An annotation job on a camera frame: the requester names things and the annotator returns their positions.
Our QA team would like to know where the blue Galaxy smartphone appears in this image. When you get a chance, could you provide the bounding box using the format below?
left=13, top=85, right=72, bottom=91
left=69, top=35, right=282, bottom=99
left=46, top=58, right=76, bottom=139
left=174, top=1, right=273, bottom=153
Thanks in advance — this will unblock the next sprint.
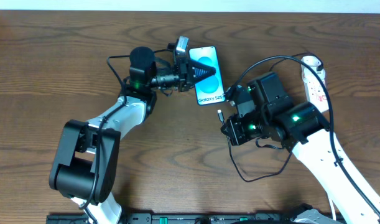
left=189, top=46, right=225, bottom=106

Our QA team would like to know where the black USB charging cable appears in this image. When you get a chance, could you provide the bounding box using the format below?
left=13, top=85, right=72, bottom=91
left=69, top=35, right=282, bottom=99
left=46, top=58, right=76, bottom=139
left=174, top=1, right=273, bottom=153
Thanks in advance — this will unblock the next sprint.
left=216, top=52, right=325, bottom=183

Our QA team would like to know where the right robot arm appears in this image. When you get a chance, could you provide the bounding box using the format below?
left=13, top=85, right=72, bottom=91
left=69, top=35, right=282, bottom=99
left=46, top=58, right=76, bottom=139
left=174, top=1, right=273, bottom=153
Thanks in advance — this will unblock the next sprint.
left=221, top=72, right=380, bottom=223

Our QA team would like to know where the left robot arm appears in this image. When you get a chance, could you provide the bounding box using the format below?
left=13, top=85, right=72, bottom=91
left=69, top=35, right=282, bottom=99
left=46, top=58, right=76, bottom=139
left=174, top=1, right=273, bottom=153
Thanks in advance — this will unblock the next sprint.
left=49, top=45, right=216, bottom=223

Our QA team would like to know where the white USB charger adapter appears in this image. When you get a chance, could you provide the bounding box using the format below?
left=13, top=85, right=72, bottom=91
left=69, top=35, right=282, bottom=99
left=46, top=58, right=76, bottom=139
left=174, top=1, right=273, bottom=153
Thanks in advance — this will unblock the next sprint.
left=301, top=55, right=326, bottom=83

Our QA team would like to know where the white power strip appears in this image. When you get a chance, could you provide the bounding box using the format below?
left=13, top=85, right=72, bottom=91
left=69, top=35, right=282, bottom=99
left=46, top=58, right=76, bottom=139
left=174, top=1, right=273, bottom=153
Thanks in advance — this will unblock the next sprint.
left=302, top=68, right=328, bottom=113

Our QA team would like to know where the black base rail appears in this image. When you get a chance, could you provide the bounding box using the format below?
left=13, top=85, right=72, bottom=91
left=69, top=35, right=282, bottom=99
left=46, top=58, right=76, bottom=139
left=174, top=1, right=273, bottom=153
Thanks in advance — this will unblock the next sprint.
left=46, top=212, right=343, bottom=224

